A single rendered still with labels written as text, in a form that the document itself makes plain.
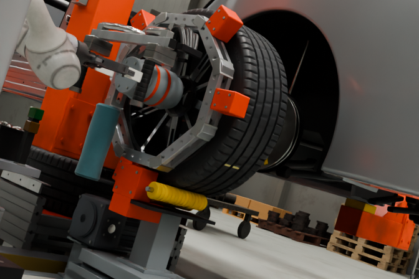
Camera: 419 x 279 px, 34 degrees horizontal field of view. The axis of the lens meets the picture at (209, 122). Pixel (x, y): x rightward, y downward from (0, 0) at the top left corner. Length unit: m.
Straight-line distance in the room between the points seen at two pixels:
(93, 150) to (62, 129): 0.30
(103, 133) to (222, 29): 0.54
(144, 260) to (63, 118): 0.62
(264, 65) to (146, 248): 0.77
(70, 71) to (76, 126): 1.00
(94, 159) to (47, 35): 0.77
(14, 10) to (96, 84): 2.45
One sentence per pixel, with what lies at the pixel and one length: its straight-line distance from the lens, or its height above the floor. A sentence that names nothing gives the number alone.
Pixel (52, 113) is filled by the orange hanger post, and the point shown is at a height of 0.66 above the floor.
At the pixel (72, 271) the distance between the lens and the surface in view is 2.58.
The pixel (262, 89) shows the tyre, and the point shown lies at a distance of 2.30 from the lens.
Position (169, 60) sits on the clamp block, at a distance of 2.17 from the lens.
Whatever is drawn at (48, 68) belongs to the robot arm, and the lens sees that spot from 1.71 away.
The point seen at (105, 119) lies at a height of 0.69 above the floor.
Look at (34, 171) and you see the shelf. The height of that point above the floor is 0.44.
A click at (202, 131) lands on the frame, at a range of 2.20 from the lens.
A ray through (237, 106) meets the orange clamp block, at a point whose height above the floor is 0.84.
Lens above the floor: 0.61
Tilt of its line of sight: 4 degrees up
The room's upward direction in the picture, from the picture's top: 17 degrees clockwise
